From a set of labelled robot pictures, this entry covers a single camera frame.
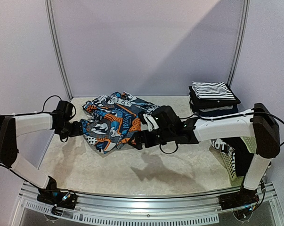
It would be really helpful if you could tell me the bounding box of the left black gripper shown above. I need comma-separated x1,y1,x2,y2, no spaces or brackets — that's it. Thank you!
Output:
57,120,83,139

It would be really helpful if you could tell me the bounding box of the colourful graphic print garment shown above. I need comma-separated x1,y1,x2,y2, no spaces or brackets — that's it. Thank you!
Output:
80,92,159,154

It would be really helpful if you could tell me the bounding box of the black white striped shirt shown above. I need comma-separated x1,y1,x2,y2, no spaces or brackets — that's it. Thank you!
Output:
192,82,235,100

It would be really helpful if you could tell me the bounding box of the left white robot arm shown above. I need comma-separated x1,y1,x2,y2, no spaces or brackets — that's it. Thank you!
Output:
0,113,83,204

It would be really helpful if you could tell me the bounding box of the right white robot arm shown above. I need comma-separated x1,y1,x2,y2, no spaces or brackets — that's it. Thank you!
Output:
129,103,280,205

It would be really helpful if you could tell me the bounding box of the white perforated laundry basket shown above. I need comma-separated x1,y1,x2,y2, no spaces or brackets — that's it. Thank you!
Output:
210,136,258,184

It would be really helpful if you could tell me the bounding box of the black folded shirt with buttons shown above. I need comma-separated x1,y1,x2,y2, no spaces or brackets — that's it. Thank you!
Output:
189,86,241,109

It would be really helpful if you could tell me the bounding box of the black white lettered garment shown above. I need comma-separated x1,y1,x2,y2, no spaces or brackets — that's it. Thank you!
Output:
210,138,254,177

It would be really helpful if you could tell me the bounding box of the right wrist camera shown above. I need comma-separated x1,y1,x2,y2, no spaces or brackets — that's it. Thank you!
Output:
138,105,184,132

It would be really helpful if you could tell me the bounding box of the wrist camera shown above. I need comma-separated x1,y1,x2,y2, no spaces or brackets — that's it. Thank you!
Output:
138,105,184,132
54,100,77,121

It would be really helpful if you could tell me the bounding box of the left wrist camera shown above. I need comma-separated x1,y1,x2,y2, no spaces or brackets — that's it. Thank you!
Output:
54,100,77,121

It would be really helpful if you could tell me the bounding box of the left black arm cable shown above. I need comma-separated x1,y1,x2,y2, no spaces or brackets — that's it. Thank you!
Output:
0,95,62,186

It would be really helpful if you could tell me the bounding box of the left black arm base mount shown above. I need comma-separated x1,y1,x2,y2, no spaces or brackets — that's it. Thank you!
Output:
37,176,78,210

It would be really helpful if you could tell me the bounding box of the aluminium front rail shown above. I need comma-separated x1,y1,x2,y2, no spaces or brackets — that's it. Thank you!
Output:
12,183,284,226

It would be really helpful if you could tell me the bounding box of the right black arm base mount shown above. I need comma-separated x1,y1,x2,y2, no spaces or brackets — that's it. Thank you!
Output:
219,185,266,211

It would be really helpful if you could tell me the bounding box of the left aluminium frame post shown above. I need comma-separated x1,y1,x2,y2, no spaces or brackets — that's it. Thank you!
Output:
45,0,73,100

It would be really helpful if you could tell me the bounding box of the aluminium frame post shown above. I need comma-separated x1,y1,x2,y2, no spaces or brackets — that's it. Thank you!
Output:
227,0,250,87
45,0,73,100

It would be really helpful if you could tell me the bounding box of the right aluminium frame post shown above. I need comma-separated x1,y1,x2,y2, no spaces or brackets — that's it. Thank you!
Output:
227,0,250,87

